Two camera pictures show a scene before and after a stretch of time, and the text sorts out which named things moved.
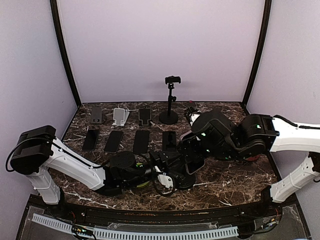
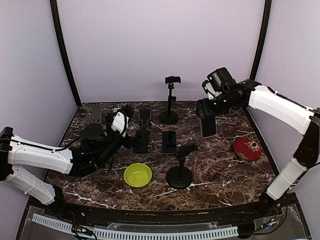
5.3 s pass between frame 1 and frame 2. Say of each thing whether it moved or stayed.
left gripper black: moved
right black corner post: stayed
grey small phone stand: stayed
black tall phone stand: stayed
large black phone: stayed
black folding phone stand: stayed
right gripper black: moved
